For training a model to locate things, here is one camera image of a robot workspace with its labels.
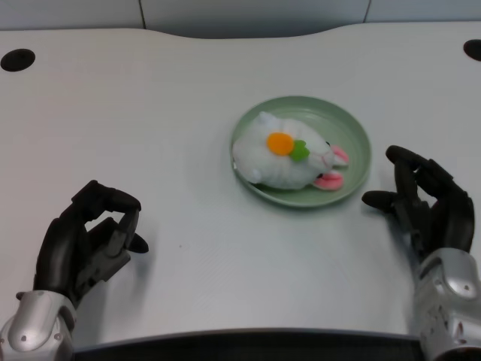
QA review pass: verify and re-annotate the white plush rabbit doll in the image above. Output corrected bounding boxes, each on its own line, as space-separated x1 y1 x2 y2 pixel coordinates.
231 111 350 192

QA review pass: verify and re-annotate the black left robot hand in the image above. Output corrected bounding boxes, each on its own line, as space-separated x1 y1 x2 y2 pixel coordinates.
32 179 150 310

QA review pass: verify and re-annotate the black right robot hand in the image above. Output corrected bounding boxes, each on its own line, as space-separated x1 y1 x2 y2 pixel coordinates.
361 144 475 260

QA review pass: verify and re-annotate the green round plate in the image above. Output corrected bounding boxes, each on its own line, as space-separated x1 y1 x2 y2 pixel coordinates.
228 96 372 208

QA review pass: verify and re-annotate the black table cable grommet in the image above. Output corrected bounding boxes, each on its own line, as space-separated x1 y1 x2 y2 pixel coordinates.
462 38 481 61
0 47 37 72

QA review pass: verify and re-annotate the black robot torso edge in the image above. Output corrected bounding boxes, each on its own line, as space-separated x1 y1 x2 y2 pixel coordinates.
73 329 425 361

